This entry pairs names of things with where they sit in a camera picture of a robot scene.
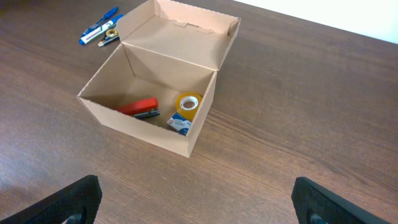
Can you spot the blue white marker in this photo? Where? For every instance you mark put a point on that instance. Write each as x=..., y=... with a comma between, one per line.
x=99, y=30

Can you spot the orange red stapler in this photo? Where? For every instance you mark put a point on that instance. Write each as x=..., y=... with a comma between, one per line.
x=141, y=109

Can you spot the blue white staples box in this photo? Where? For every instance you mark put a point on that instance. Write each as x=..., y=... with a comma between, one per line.
x=180, y=124

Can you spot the yellow black correction tape dispenser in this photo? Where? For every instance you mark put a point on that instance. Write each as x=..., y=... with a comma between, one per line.
x=110, y=36

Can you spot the blue ballpoint pen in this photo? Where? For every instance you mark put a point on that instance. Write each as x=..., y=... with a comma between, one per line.
x=106, y=17

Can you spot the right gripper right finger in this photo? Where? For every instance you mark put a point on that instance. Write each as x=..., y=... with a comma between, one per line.
x=316, y=204

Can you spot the yellow adhesive tape roll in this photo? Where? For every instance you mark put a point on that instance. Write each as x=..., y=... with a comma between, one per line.
x=187, y=104

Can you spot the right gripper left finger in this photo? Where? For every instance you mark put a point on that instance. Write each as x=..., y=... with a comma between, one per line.
x=76, y=203

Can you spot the brown cardboard box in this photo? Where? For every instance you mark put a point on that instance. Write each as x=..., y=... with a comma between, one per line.
x=166, y=48

